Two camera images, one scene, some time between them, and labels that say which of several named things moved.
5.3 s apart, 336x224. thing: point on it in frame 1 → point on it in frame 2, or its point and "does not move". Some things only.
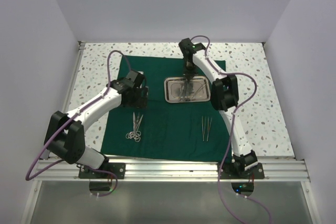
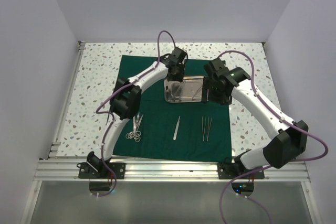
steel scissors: x=132 y=134 does not move
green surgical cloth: x=195 y=131 does not move
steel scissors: x=137 y=138 does not move
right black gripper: x=189 y=73 → x=208 y=84
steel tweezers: x=202 y=127 does not move
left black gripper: x=140 y=102 → x=179 y=77
